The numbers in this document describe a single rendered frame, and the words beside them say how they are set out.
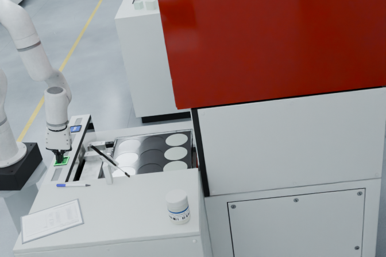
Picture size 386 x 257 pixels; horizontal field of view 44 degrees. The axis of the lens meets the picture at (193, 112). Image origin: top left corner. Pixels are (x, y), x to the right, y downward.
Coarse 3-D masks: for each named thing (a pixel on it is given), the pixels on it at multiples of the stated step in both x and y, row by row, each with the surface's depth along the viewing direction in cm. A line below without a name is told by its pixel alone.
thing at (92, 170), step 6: (90, 162) 211; (96, 162) 210; (102, 162) 210; (84, 168) 207; (90, 168) 207; (96, 168) 206; (102, 168) 209; (84, 174) 203; (90, 174) 202; (96, 174) 202
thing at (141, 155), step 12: (180, 132) 219; (120, 144) 217; (132, 144) 216; (144, 144) 214; (156, 144) 213; (120, 156) 208; (132, 156) 207; (144, 156) 206; (156, 156) 205; (120, 168) 200; (132, 168) 199; (144, 168) 198; (156, 168) 197
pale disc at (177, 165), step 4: (168, 164) 198; (172, 164) 198; (176, 164) 197; (180, 164) 197; (184, 164) 197; (164, 168) 196; (168, 168) 196; (172, 168) 195; (176, 168) 195; (180, 168) 194; (184, 168) 194
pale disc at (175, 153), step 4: (172, 148) 208; (176, 148) 208; (180, 148) 207; (184, 148) 207; (168, 152) 206; (172, 152) 206; (176, 152) 205; (180, 152) 205; (184, 152) 204; (168, 156) 203; (172, 156) 203; (176, 156) 202; (180, 156) 202; (184, 156) 202
